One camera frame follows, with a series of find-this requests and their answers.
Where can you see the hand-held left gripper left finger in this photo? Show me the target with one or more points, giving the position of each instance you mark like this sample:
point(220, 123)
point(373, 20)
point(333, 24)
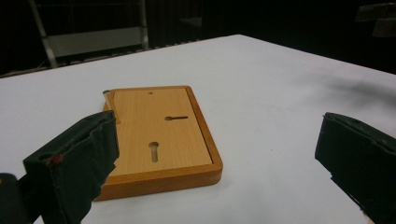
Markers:
point(71, 168)

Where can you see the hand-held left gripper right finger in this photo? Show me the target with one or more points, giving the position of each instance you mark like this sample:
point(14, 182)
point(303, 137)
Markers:
point(361, 155)

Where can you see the wooden picture frame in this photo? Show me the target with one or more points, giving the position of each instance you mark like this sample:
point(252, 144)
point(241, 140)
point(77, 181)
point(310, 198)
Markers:
point(174, 140)

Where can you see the white table mat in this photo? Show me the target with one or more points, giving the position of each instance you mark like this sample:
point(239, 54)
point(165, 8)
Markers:
point(264, 93)

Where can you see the dim grey equipment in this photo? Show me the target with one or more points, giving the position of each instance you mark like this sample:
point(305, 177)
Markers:
point(383, 25)

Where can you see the metal floor rail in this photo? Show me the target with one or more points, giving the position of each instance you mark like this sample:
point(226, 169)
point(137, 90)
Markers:
point(93, 59)

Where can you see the white metal desk frame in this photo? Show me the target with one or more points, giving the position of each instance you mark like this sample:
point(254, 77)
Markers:
point(93, 40)

